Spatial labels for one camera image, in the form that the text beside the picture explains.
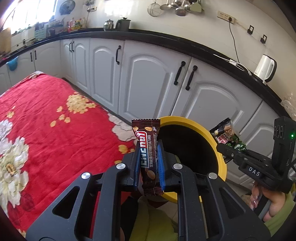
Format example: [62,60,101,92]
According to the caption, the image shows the hanging kitchen utensils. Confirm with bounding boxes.
[147,1,203,17]

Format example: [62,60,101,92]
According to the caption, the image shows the blue wall fan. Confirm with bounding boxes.
[59,0,76,15]

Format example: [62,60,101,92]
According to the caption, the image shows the black countertop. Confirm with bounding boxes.
[1,28,290,117]

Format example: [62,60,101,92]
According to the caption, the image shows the yellow trash bin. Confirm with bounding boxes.
[159,115,228,204]

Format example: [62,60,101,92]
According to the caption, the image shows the blue hanging basket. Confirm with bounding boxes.
[6,57,18,71]

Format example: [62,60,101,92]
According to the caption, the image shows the white electric kettle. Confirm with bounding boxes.
[254,54,277,85]

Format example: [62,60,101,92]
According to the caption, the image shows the brown chocolate bar wrapper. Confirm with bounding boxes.
[132,119,163,196]

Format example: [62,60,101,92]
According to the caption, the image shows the red floral tablecloth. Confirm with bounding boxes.
[1,72,136,235]

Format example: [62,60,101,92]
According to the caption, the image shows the white kitchen cabinets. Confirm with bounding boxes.
[0,38,282,188]

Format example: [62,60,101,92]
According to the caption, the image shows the dark pot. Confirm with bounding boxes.
[115,18,131,32]

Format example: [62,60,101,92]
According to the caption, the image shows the dark green snack packet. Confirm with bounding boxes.
[210,118,246,152]

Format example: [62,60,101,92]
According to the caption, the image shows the steel teapot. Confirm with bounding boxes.
[103,19,114,31]

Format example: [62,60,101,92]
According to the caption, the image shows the person right hand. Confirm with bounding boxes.
[249,181,289,223]

